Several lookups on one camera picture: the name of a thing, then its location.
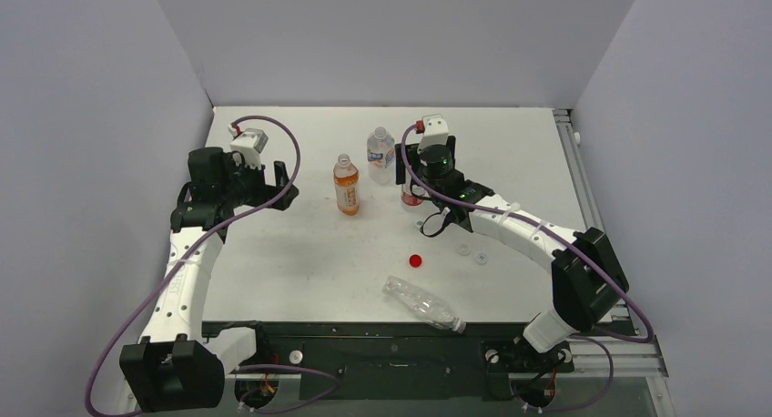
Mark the orange tea bottle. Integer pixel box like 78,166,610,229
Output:
333,154,361,216

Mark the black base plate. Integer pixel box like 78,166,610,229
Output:
203,320,574,410

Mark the aluminium frame rail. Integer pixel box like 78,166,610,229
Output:
553,108,668,379

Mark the clear crushed bottle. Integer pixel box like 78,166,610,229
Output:
381,276,466,334

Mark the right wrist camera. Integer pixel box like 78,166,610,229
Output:
416,114,449,153

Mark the red-cap water bottle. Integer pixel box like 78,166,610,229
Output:
401,176,426,207

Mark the white crushed-bottle cap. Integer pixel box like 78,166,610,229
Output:
457,244,472,256

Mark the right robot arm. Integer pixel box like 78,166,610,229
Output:
394,137,629,369

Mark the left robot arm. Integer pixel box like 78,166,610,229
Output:
119,147,299,413

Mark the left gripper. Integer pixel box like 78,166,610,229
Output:
220,153,297,210

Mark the red bottle cap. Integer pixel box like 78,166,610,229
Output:
409,254,422,268

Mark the clear blue-label bottle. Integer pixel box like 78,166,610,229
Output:
366,127,395,185

